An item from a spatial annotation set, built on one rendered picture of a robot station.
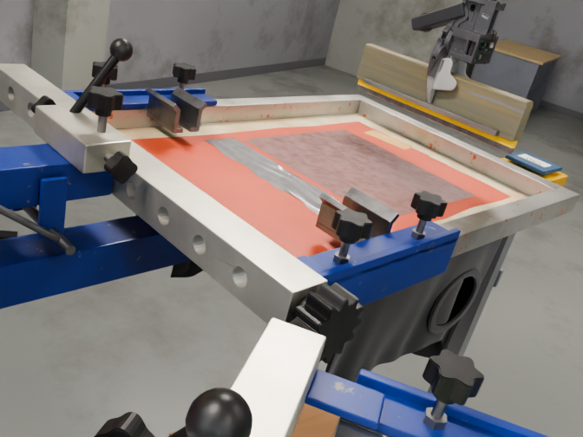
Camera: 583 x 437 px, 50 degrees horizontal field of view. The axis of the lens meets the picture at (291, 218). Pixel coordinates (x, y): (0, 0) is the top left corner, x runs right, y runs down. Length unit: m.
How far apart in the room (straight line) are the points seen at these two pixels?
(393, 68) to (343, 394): 0.91
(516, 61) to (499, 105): 5.45
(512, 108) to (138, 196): 0.72
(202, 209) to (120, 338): 1.51
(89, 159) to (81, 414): 1.27
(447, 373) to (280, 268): 0.19
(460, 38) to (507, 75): 5.45
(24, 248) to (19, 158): 0.12
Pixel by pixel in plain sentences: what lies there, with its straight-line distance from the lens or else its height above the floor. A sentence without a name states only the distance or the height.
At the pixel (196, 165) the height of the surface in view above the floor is 0.96.
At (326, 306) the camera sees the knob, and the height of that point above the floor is 1.05.
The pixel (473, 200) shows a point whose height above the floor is 0.96.
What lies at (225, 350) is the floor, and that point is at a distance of 2.19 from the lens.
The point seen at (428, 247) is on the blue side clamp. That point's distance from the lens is 0.85.
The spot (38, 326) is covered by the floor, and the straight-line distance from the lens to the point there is 2.21.
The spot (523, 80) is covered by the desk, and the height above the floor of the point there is 0.44.
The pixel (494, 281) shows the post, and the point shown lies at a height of 0.64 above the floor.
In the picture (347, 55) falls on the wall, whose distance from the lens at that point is 6.90.
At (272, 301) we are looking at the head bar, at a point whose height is 1.02.
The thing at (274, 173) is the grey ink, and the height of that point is 0.96.
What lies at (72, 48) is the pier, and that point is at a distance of 3.82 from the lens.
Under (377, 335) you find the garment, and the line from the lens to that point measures 1.10.
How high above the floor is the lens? 1.34
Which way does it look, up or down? 25 degrees down
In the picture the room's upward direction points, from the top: 14 degrees clockwise
